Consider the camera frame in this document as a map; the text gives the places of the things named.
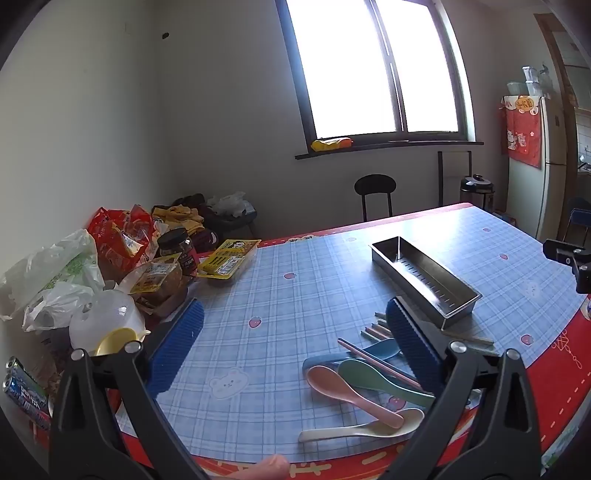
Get yellow packet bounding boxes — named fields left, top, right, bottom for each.
left=311, top=137, right=354, bottom=152

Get pink spoon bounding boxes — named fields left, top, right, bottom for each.
left=306, top=364, right=406, bottom=430

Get green spoon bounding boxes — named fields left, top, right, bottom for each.
left=337, top=359, right=437, bottom=411

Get red hanging cloth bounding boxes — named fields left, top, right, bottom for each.
left=499, top=95, right=542, bottom=169

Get dark stool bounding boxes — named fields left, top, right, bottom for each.
left=203, top=203, right=259, bottom=241

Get yellow cloth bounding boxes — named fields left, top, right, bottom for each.
left=152, top=205, right=204, bottom=236

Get dark window sill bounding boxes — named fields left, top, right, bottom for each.
left=295, top=140, right=484, bottom=161

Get red snack bag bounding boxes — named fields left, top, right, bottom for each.
left=88, top=204, right=155, bottom=282

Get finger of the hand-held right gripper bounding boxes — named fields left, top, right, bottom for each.
left=543, top=237, right=591, bottom=269

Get yellow bowl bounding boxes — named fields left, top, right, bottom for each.
left=92, top=327, right=144, bottom=357

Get clear plastic container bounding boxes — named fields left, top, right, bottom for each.
left=522, top=66, right=541, bottom=96

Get black pressure cooker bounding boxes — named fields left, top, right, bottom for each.
left=459, top=174, right=496, bottom=213

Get blue seat chair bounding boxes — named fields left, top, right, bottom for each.
left=567, top=198, right=591, bottom=241

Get wooden door frame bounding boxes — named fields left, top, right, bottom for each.
left=533, top=13, right=581, bottom=112

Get blue wrapped roll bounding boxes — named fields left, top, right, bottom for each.
left=6, top=356, right=49, bottom=407

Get dark folding frame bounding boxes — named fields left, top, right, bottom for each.
left=437, top=150, right=473, bottom=207

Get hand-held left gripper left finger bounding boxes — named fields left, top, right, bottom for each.
left=48, top=298, right=206, bottom=480

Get blue drink cans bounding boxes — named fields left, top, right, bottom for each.
left=2, top=374, right=51, bottom=430

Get green print plastic bag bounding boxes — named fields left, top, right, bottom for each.
left=1, top=228, right=106, bottom=319

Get yellow flat food package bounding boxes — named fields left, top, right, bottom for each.
left=198, top=238, right=262, bottom=281

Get cream spoon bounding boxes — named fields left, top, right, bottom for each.
left=298, top=407, right=426, bottom=444

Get dark framed window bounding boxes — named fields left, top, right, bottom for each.
left=274, top=0, right=476, bottom=148

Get brown food package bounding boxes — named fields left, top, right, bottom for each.
left=129, top=255, right=190, bottom=319

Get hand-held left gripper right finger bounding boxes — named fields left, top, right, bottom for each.
left=383, top=296, right=543, bottom=480

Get white fridge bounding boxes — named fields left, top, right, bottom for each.
left=502, top=95, right=571, bottom=243

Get dark food jar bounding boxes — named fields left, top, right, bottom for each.
left=157, top=227, right=198, bottom=275

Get crumpled white plastic bag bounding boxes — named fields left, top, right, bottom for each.
left=206, top=191, right=247, bottom=217

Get person's left hand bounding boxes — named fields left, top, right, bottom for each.
left=240, top=453, right=291, bottom=480

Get dark red cloth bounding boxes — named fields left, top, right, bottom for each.
left=173, top=194, right=219, bottom=252

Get metal utensil tray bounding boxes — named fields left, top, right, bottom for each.
left=369, top=235, right=483, bottom=330

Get black round back chair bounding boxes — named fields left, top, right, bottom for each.
left=354, top=174, right=398, bottom=222

